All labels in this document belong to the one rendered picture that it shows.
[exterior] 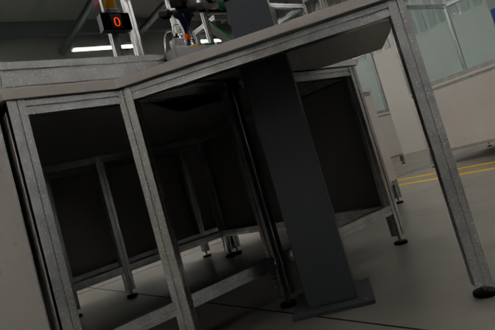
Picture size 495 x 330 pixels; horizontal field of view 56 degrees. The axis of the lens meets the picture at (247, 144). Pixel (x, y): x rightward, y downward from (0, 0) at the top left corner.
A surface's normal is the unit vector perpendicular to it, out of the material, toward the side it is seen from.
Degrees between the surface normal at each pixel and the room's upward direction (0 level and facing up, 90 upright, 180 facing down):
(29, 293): 90
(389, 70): 90
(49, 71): 90
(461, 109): 90
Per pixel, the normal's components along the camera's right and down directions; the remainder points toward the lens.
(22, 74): 0.60, -0.22
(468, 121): -0.80, 0.18
